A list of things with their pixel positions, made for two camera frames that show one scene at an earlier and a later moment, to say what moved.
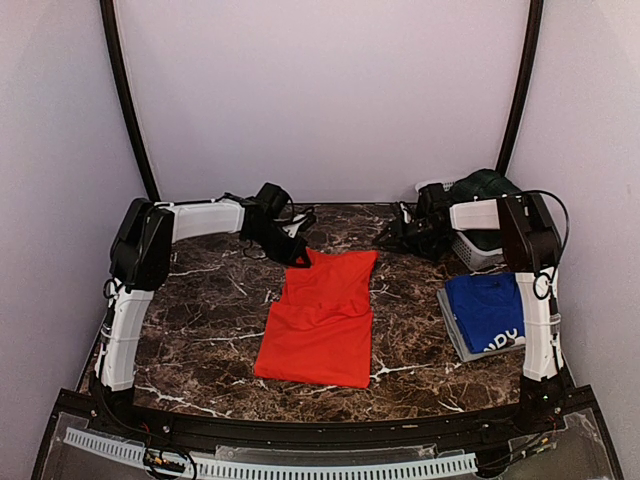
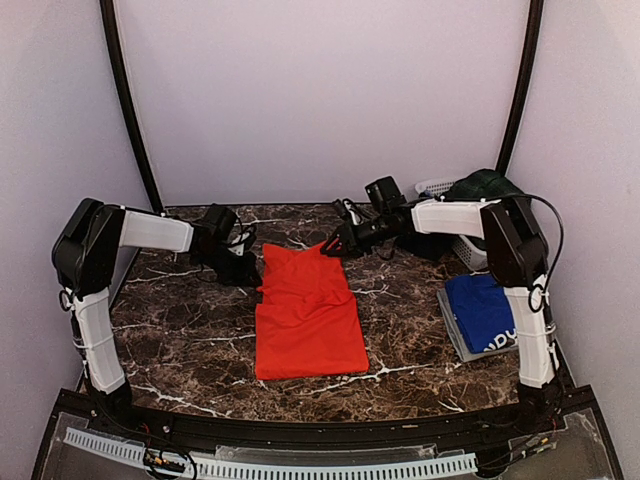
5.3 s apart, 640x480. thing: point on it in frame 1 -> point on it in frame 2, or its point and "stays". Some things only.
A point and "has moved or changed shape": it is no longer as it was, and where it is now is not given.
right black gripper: [398, 237] -> [351, 244]
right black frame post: [530, 43] stays
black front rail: [487, 429] stays
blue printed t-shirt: [489, 310] stays
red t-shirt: [320, 333] has moved or changed shape
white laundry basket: [473, 256] stays
